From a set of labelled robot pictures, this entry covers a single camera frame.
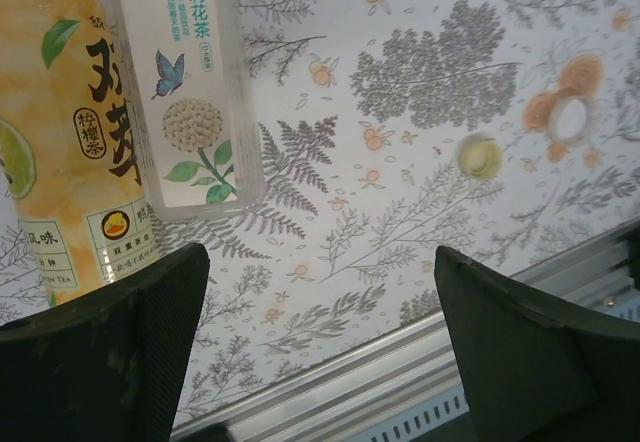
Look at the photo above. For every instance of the grooved aluminium rail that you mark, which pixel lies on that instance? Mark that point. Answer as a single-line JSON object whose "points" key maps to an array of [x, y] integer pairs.
{"points": [[350, 387]]}

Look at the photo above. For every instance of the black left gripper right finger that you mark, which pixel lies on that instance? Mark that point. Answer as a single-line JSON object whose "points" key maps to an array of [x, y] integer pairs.
{"points": [[540, 387]]}

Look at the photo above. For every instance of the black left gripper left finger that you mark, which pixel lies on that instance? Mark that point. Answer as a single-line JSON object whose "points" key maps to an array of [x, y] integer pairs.
{"points": [[90, 362]]}

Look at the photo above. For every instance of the clear jasmine tea bottle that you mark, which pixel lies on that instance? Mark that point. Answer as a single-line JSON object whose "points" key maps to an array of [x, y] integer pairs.
{"points": [[195, 112]]}

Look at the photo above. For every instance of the white bottle cap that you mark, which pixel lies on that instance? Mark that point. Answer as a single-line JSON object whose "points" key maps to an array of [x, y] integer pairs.
{"points": [[570, 119]]}

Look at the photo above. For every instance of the yellow lemon tea bottle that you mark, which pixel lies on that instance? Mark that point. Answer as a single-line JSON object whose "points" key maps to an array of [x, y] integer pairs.
{"points": [[50, 137]]}

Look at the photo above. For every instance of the pale yellow bottle cap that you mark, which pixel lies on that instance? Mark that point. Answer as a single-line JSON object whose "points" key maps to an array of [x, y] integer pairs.
{"points": [[477, 158]]}

